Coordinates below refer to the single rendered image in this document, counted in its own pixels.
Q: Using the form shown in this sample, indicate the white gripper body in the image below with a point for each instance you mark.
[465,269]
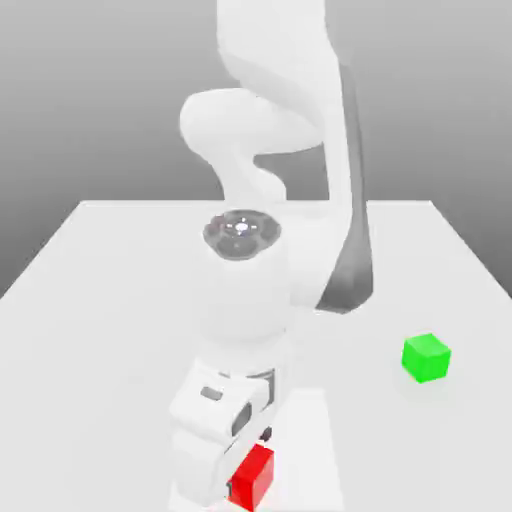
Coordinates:
[198,472]

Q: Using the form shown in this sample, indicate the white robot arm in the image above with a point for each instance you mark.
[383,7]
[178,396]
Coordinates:
[248,304]

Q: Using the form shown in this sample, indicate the small red cube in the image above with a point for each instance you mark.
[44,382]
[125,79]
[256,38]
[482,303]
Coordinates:
[252,476]

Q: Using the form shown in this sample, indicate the small green cube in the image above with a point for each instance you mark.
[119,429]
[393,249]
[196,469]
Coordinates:
[426,358]

